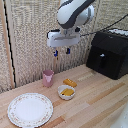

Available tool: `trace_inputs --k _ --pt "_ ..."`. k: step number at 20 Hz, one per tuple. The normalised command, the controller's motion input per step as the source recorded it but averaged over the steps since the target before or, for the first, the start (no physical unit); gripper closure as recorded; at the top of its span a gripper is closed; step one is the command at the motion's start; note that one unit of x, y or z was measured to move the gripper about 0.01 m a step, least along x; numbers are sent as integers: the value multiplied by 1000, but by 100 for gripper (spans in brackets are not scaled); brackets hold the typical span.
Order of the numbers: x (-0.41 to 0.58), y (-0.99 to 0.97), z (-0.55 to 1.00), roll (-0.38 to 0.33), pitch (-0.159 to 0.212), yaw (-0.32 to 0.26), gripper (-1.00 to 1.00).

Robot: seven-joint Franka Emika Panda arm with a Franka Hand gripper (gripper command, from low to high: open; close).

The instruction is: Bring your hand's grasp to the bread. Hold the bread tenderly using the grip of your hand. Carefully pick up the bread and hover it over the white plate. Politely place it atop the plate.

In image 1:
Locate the pink cup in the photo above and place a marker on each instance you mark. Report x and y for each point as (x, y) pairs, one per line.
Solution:
(48, 78)

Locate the black toaster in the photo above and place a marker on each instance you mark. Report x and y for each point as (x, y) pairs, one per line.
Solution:
(109, 54)

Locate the golden bread piece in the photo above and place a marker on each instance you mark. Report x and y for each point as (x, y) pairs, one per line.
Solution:
(70, 82)

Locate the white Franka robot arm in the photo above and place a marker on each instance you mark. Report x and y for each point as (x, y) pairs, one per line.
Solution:
(71, 12)

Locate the small white bowl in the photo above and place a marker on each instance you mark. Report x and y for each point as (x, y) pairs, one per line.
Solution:
(66, 92)

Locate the bread piece in bowl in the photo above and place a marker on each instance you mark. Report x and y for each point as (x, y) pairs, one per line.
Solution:
(67, 92)

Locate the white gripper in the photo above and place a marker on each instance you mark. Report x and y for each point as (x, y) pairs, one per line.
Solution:
(63, 38)

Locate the white floral-rimmed plate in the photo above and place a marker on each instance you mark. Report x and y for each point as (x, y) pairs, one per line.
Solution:
(30, 109)

